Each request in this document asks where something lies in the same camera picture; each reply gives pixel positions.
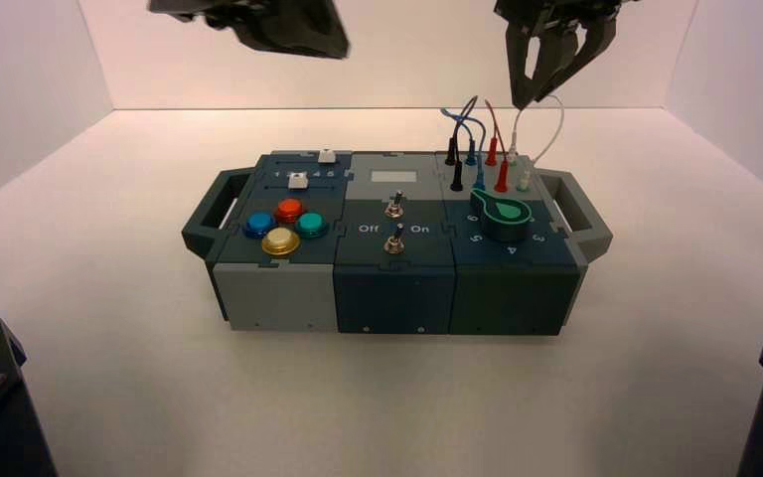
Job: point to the white slider knob blue triangle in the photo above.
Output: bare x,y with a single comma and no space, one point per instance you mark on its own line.
298,180
326,156

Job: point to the yellow round push button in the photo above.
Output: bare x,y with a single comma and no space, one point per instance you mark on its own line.
281,242

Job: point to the white display window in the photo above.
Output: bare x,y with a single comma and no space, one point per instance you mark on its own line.
395,176

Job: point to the dark rotary knob green outline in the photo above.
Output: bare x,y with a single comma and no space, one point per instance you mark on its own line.
501,214

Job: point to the blue round push button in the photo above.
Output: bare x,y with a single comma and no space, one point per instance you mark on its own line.
260,224

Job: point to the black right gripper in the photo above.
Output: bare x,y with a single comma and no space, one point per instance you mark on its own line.
566,10

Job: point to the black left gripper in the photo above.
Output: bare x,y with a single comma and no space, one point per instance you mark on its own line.
187,8

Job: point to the green round push button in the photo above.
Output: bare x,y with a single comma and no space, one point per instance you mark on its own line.
312,226

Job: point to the red round push button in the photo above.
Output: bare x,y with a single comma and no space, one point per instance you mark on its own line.
289,210

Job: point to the teal grey control box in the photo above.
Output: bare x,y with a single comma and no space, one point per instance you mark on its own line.
395,296

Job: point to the metal toggle switch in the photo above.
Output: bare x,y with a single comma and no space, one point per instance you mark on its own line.
395,204
394,238

